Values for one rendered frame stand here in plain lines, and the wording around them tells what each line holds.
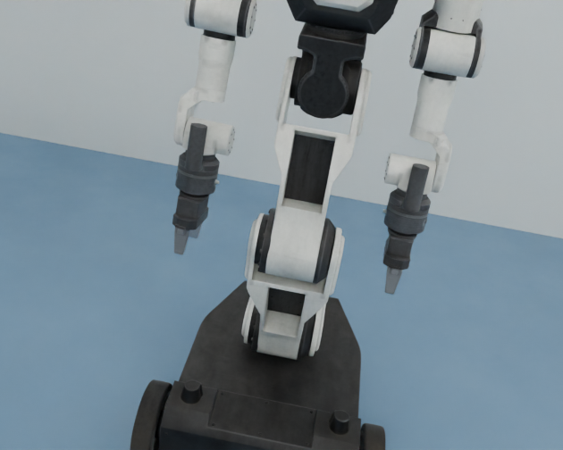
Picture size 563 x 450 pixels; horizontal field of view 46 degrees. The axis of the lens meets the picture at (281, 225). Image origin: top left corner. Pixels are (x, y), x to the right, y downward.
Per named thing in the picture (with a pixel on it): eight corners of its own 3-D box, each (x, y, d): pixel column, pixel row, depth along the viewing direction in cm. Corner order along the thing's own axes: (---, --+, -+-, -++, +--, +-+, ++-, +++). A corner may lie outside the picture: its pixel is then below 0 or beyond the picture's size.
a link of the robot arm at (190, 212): (180, 206, 157) (187, 158, 153) (219, 216, 156) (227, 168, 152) (161, 224, 145) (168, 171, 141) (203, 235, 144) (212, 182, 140)
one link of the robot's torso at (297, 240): (254, 262, 154) (290, 57, 146) (330, 277, 153) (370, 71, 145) (246, 279, 139) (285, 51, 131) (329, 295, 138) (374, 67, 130)
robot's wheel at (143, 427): (153, 418, 177) (155, 362, 167) (171, 422, 177) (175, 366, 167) (128, 480, 160) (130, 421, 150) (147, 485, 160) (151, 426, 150)
